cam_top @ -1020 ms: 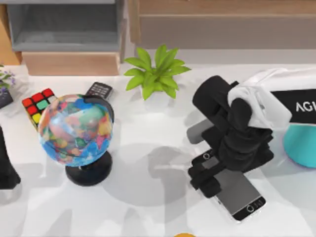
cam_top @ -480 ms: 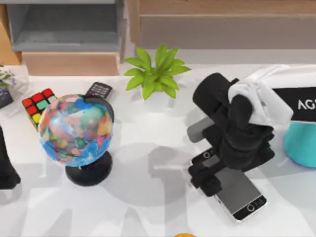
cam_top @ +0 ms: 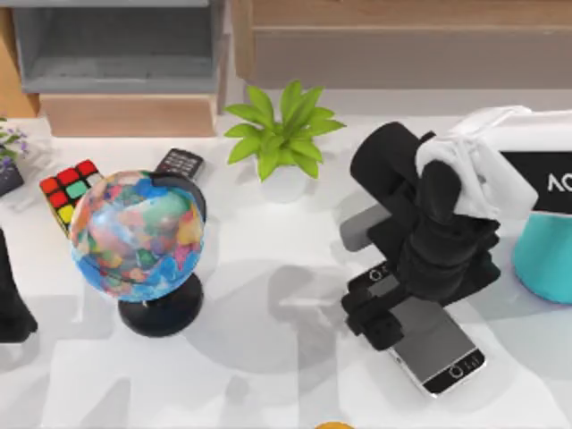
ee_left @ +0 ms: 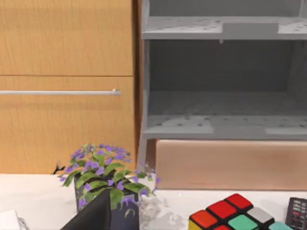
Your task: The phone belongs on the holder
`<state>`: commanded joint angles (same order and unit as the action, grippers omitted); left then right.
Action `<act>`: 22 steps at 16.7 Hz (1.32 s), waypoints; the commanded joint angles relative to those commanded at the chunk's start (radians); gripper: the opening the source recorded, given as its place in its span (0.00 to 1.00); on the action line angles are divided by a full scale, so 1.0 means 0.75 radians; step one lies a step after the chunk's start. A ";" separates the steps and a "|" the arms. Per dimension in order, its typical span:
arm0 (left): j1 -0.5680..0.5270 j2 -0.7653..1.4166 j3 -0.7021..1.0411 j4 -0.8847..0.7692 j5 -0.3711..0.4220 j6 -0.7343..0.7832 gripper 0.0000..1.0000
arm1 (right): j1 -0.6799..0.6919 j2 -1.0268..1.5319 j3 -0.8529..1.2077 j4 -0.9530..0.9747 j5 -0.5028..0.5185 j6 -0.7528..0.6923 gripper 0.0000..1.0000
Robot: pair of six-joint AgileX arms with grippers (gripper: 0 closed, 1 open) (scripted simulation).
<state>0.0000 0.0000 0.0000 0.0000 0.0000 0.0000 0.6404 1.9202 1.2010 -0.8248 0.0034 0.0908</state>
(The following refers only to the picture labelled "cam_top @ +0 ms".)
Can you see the black and silver smartphone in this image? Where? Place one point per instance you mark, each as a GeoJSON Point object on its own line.
{"type": "Point", "coordinates": [438, 344]}

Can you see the pale grey rounded box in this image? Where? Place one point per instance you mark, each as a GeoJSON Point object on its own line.
{"type": "Point", "coordinates": [357, 232]}

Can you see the teal cup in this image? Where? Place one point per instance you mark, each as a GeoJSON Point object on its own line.
{"type": "Point", "coordinates": [545, 259]}

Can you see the orange round object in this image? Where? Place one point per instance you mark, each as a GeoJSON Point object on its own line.
{"type": "Point", "coordinates": [333, 426]}

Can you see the green plant in white pot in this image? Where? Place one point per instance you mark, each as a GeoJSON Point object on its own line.
{"type": "Point", "coordinates": [281, 134]}

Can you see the wooden drawer cabinet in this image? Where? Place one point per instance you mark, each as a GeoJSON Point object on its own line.
{"type": "Point", "coordinates": [402, 49]}

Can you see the black calculator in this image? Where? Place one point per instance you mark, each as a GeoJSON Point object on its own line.
{"type": "Point", "coordinates": [179, 163]}

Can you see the colourful globe on black stand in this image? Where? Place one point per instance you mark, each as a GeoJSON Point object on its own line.
{"type": "Point", "coordinates": [138, 232]}

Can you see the wooden cupboard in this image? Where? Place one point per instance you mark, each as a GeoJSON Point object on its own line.
{"type": "Point", "coordinates": [125, 116]}

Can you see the colourful puzzle cube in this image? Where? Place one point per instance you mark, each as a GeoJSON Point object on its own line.
{"type": "Point", "coordinates": [67, 187]}

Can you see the grey open shelf cabinet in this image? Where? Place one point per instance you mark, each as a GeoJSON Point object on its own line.
{"type": "Point", "coordinates": [120, 53]}

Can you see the purple flowers in dark pot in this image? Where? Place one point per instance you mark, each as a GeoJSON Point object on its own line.
{"type": "Point", "coordinates": [9, 174]}

